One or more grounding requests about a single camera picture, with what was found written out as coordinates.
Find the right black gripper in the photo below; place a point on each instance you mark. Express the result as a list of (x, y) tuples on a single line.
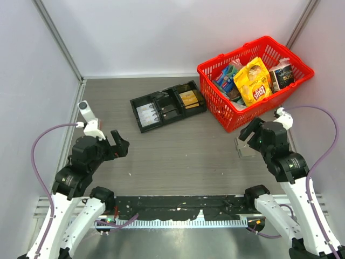
[(255, 125)]

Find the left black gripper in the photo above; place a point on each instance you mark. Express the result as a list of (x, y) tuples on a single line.
[(122, 145)]

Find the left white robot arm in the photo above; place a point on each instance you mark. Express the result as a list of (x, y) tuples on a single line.
[(59, 236)]

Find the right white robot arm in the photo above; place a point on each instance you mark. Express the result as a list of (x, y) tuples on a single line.
[(308, 234)]

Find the white cards stack in tray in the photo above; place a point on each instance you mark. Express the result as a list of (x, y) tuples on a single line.
[(148, 114)]

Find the black three-compartment card tray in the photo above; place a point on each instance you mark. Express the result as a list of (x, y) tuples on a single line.
[(166, 97)]

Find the black cards stack in tray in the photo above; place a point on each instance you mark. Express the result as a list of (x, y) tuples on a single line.
[(169, 112)]

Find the gold cards stack in tray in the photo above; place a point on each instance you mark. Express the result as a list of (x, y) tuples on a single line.
[(191, 99)]

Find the red plastic shopping basket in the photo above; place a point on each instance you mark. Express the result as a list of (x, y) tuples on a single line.
[(270, 51)]

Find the white cylindrical bottle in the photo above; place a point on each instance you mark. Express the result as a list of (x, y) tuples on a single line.
[(86, 111)]

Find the yellow Lays chips bag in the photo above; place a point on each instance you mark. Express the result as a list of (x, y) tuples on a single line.
[(253, 82)]

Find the blue toothpaste box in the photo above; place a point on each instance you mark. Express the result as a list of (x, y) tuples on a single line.
[(223, 83)]

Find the black coffee package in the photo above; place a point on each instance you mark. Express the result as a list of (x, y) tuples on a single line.
[(281, 76)]

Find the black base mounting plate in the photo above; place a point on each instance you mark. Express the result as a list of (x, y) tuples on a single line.
[(181, 208)]

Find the green sponge pack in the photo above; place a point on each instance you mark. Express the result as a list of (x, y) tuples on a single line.
[(231, 71)]

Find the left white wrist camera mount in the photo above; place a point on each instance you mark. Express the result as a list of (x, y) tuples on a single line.
[(92, 129)]

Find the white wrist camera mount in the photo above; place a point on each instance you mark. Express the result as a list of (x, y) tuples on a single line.
[(92, 129), (284, 118)]

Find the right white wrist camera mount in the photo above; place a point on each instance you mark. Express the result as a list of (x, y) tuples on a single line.
[(284, 118)]

